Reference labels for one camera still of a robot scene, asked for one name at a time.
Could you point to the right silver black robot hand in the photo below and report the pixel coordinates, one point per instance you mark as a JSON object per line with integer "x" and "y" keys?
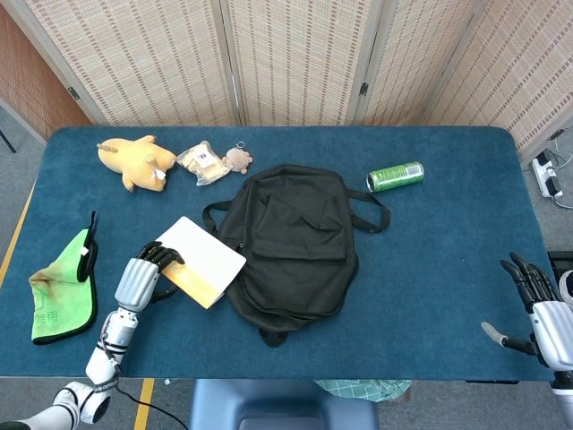
{"x": 553, "y": 327}

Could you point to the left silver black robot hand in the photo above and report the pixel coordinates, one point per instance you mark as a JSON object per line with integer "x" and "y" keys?
{"x": 134, "y": 282}

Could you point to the white and yellow book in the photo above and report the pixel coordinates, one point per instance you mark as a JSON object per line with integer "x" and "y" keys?
{"x": 201, "y": 260}

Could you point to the black fabric backpack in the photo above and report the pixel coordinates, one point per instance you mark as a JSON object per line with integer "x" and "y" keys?
{"x": 304, "y": 251}

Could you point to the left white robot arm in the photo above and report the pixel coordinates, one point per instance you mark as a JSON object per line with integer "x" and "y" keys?
{"x": 114, "y": 331}

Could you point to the black flat device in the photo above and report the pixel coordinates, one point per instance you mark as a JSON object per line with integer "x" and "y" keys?
{"x": 561, "y": 262}

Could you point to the green microfibre cloth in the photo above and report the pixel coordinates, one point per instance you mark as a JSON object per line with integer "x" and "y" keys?
{"x": 58, "y": 291}

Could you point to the yellow plush toy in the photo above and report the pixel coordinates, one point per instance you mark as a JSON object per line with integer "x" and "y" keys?
{"x": 134, "y": 163}

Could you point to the blue fabric table cover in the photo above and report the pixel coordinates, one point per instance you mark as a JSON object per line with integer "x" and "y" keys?
{"x": 447, "y": 269}

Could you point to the clear snack bag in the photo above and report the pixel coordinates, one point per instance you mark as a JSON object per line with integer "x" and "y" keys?
{"x": 203, "y": 163}

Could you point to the white power strip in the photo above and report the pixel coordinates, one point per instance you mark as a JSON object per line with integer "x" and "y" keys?
{"x": 544, "y": 172}

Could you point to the thin black stand leg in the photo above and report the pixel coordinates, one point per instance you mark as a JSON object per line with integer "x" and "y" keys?
{"x": 8, "y": 141}

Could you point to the blue grey chair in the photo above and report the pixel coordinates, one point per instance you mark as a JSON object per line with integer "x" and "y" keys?
{"x": 282, "y": 403}

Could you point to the dark screen hinge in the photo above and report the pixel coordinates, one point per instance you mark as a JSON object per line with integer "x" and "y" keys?
{"x": 74, "y": 93}
{"x": 364, "y": 88}

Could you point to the green patterned bag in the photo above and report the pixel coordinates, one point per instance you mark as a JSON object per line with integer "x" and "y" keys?
{"x": 362, "y": 389}

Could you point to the green drink can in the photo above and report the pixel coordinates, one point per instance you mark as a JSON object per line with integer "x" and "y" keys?
{"x": 396, "y": 176}

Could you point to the woven folding screen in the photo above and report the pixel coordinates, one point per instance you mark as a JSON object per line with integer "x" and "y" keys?
{"x": 295, "y": 58}

